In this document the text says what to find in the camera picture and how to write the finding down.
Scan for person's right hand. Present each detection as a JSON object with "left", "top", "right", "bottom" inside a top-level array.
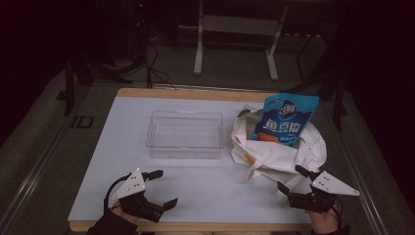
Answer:
[{"left": 304, "top": 207, "right": 341, "bottom": 235}]

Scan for person's left hand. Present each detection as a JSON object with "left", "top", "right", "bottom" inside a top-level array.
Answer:
[{"left": 112, "top": 201, "right": 140, "bottom": 226}]

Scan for white cloth tote bag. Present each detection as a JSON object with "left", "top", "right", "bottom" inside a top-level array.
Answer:
[{"left": 230, "top": 104, "right": 328, "bottom": 204}]

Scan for blue snack packet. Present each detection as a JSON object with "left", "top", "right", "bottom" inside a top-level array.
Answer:
[{"left": 252, "top": 92, "right": 321, "bottom": 148}]

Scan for black floor cables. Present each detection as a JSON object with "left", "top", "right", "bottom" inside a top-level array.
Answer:
[{"left": 142, "top": 40, "right": 179, "bottom": 91}]

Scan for clear plastic container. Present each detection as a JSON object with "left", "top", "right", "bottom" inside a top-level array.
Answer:
[{"left": 145, "top": 110, "right": 226, "bottom": 160}]

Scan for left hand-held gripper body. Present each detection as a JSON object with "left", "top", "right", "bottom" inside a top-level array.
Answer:
[{"left": 111, "top": 167, "right": 166, "bottom": 224}]

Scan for black metal stand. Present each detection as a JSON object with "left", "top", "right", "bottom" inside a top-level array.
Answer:
[
  {"left": 287, "top": 30, "right": 349, "bottom": 132},
  {"left": 56, "top": 48, "right": 134, "bottom": 118}
]

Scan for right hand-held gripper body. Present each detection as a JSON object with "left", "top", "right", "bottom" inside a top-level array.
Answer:
[{"left": 287, "top": 169, "right": 361, "bottom": 214}]

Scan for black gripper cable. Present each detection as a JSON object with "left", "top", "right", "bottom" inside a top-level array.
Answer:
[
  {"left": 103, "top": 173, "right": 132, "bottom": 214},
  {"left": 331, "top": 196, "right": 345, "bottom": 228}
]

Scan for white metal stand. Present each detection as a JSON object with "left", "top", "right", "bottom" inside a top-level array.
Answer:
[{"left": 193, "top": 0, "right": 290, "bottom": 81}]

